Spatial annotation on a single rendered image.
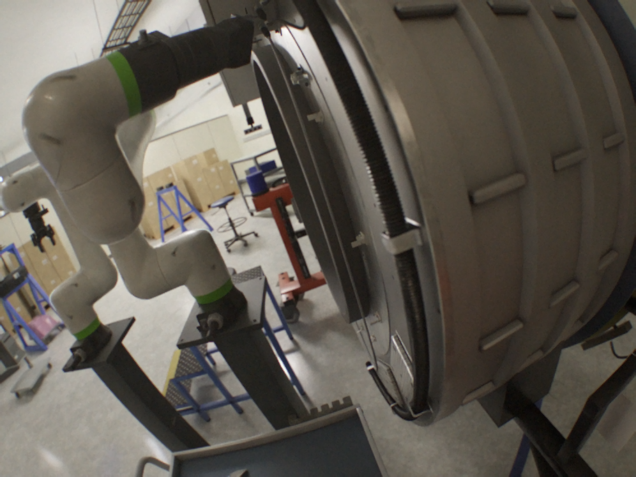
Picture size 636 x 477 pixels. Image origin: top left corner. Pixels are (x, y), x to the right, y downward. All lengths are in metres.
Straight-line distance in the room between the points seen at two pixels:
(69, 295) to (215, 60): 0.91
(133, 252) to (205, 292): 0.22
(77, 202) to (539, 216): 0.49
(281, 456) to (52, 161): 0.76
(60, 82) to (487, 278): 0.47
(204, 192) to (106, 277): 6.79
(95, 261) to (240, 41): 0.92
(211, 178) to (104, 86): 7.67
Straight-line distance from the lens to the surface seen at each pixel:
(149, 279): 0.85
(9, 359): 4.21
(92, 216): 0.40
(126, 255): 0.85
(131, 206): 0.40
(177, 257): 0.82
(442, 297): 0.28
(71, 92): 0.36
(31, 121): 0.37
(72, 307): 1.15
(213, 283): 0.84
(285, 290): 2.26
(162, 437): 1.49
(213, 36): 0.45
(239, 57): 0.49
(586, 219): 0.43
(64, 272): 7.10
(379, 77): 0.25
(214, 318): 0.82
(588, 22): 0.52
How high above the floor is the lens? 1.35
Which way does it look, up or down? 22 degrees down
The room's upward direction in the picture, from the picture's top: 19 degrees counter-clockwise
